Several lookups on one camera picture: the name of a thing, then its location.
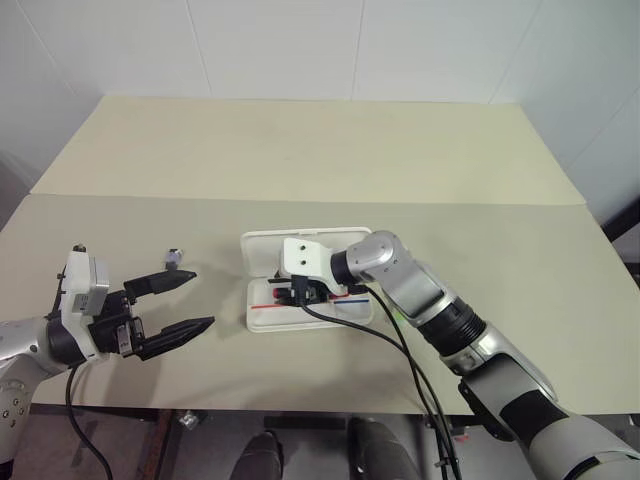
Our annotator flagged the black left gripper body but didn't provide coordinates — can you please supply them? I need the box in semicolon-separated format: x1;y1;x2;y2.
87;288;147;358

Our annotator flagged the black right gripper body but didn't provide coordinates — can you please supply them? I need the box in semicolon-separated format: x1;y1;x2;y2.
291;273;334;308

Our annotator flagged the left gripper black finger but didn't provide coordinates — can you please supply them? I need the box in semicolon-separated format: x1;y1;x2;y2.
134;315;216;362
123;269;198;304

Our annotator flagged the small black grey marker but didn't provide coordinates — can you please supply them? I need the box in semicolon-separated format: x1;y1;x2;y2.
161;247;187;272

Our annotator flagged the white plastic pencil case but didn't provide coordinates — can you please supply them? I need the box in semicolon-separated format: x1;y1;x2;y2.
239;226;376;333

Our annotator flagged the thin red blue pencil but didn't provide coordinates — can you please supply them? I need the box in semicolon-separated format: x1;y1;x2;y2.
251;298;371;310

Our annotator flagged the black bar under table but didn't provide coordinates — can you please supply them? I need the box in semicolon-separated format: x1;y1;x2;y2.
263;413;347;430

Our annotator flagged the small dark rounded shape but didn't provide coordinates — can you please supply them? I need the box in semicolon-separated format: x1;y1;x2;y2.
238;429;287;480

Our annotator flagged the large dark rounded shape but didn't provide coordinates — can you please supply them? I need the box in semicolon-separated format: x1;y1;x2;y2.
346;416;417;480

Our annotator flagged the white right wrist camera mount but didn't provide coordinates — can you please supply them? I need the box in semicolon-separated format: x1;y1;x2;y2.
276;237;362;297

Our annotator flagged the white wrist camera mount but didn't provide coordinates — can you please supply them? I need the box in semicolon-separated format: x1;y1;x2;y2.
276;237;362;297
53;243;112;362

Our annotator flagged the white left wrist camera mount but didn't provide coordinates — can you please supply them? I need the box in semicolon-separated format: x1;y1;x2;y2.
53;243;112;362

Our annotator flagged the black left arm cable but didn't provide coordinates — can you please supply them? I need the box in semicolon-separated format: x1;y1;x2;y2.
63;365;117;480

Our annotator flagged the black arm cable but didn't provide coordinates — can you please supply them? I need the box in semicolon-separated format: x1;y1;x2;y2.
63;365;117;480
301;283;464;480

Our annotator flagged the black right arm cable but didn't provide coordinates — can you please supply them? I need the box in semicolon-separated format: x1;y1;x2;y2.
301;283;464;480

